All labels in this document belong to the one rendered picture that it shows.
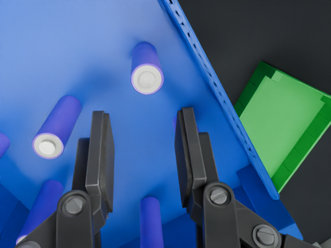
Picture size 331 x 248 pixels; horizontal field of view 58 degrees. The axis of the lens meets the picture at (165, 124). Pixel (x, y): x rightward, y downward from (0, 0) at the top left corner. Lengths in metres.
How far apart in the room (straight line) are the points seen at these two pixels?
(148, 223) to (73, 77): 0.13
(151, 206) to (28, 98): 0.13
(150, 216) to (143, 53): 0.14
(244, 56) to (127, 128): 0.47
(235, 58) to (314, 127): 0.26
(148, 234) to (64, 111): 0.11
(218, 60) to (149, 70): 0.51
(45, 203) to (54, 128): 0.08
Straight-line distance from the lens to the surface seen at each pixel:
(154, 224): 0.25
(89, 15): 0.22
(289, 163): 0.80
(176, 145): 0.15
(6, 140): 0.26
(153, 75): 0.16
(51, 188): 0.27
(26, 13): 0.23
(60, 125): 0.19
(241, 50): 0.67
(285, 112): 0.76
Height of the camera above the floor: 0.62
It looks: 64 degrees down
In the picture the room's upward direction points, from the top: 168 degrees clockwise
